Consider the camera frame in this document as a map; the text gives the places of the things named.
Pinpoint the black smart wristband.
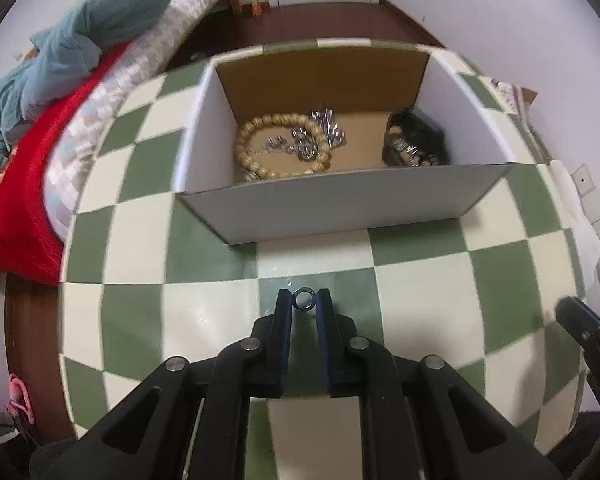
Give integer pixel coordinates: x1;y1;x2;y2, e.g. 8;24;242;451
381;107;450;168

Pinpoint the thin silver necklace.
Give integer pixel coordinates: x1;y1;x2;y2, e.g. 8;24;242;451
241;136;299;181

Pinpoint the dark metal ring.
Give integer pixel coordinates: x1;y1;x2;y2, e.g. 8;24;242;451
291;286;318;312

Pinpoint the pink slipper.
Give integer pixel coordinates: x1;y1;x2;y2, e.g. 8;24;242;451
5;374;35;425

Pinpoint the silver chain bracelet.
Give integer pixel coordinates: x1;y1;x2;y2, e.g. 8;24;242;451
291;107;348;162

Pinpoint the bed with red sheet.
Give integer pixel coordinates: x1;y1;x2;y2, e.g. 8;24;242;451
0;0;244;286

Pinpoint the blue crumpled blanket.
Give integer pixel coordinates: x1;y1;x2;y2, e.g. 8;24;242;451
0;0;171;173

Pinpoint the wooden bead bracelet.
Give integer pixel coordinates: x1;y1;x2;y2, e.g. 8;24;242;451
234;112;334;181

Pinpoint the green white checkered tablecloth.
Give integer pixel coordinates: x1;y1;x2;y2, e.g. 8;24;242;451
59;50;584;453

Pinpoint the silver charm bracelet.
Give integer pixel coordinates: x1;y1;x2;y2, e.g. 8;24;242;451
386;138;439;168

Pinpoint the white cardboard box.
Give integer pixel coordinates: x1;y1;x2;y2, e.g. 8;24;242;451
172;39;516;245

